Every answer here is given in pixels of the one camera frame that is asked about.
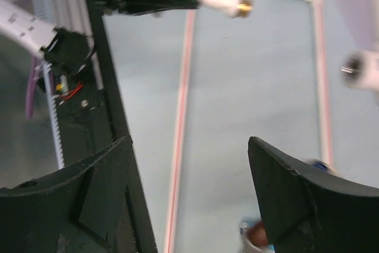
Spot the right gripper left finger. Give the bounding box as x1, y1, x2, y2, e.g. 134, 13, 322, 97
0, 134, 133, 253

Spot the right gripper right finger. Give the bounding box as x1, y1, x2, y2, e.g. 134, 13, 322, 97
248, 137, 378, 253

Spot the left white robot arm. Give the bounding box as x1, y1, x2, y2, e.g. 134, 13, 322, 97
1, 0, 200, 81

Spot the dark red water faucet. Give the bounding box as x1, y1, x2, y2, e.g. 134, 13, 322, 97
239, 218, 275, 253

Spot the light green table mat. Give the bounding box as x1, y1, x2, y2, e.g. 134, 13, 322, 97
104, 0, 378, 252

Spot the aluminium extrusion rail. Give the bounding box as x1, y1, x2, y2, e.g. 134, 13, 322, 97
14, 0, 104, 91

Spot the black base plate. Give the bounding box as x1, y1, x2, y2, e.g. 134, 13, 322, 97
57, 0, 157, 252

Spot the white slotted cable duct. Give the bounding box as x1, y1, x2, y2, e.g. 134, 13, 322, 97
32, 0, 65, 169

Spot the white PVC pipe frame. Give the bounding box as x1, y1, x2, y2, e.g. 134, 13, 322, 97
162, 0, 379, 253

